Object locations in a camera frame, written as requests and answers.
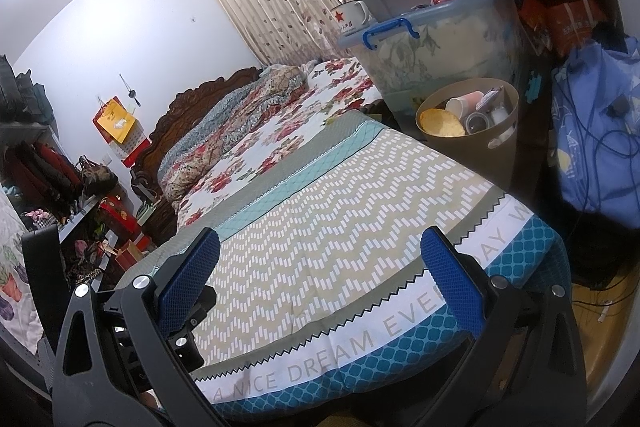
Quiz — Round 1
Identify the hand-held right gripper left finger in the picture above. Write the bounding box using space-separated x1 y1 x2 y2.
52 227 226 427

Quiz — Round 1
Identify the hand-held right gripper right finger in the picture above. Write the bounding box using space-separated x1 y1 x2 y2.
410 227 588 427

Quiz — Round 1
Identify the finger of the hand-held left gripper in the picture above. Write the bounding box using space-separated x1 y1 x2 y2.
162 285 218 359

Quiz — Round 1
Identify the beige plastic bin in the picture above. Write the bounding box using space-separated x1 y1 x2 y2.
415 78 521 192

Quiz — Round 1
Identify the pink white paper cup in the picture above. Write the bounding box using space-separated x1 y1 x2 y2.
445 91 486 120

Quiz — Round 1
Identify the blue white milk carton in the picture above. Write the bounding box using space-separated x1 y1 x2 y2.
479 88 512 126

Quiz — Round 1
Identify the cactus print cloth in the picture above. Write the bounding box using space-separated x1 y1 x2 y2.
0 192 46 355

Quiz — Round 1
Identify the dark wooden nightstand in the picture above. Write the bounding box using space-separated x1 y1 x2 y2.
132 202 176 248

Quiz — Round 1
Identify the orange paper bag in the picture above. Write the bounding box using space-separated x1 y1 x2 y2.
114 238 147 272

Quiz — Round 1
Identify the red gift box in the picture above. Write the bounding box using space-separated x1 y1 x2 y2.
97 196 141 238

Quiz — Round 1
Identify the row of red black bags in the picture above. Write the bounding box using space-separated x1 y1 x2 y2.
5 142 83 218

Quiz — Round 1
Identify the brown handbag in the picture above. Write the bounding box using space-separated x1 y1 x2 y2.
75 156 120 200

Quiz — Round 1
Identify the grey metal shelf rack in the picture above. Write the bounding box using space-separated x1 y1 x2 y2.
0 119 151 288

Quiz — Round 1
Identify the patchwork quilt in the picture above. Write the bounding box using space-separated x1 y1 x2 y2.
157 63 311 202

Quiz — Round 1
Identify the dark green bag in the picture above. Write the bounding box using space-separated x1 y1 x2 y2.
15 72 53 125

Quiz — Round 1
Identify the carved wooden headboard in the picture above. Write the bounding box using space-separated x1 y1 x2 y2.
131 66 263 228

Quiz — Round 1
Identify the black duffel bag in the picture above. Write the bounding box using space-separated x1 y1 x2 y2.
0 54 21 120

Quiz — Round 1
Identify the blue cloth bag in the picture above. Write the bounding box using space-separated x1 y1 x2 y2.
550 34 640 230

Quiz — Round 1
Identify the floral bedsheet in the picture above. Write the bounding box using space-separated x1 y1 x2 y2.
175 57 383 230

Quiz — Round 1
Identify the clear storage box blue lid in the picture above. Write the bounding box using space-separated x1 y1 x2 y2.
337 0 531 108

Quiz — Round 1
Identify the white enamel mug red star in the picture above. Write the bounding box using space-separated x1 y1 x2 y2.
329 0 371 35

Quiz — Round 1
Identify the orange plastic bag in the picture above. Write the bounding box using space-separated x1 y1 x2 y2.
517 0 608 58

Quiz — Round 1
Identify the red yellow wall calendar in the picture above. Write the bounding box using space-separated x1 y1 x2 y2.
92 96 151 168

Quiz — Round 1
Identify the hanging wall ornament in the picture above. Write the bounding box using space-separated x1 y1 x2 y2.
119 74 141 108

